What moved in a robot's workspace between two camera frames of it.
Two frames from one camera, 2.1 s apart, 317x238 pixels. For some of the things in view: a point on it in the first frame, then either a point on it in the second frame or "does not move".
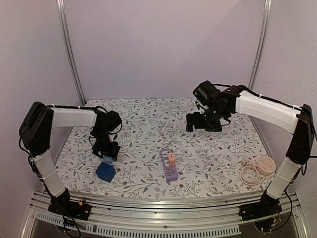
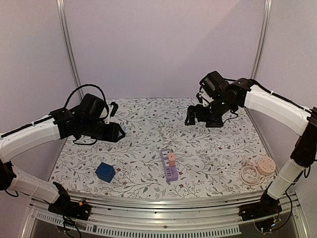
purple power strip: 170,172 does not move
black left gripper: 112,151 -> 112,135
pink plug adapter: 172,159 does not move
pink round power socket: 266,165 does not move
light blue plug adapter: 108,159 -> 124,128
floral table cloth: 159,157 does not move
